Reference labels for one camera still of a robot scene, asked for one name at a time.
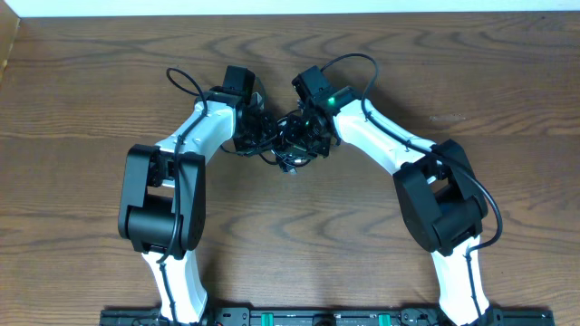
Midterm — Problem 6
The black usb cable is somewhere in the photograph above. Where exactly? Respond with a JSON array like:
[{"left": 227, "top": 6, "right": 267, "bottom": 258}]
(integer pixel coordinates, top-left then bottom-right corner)
[{"left": 219, "top": 108, "right": 318, "bottom": 175}]

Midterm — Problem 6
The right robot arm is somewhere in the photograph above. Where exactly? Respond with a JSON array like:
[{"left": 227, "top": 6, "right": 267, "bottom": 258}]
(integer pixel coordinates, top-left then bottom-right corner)
[{"left": 280, "top": 66, "right": 493, "bottom": 325}]

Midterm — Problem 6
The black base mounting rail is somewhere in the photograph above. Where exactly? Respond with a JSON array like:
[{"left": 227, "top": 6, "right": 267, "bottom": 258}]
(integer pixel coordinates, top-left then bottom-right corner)
[{"left": 98, "top": 306, "right": 556, "bottom": 326}]

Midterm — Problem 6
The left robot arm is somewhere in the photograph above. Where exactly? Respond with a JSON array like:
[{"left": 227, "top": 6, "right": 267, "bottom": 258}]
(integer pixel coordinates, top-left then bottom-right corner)
[{"left": 118, "top": 65, "right": 276, "bottom": 325}]

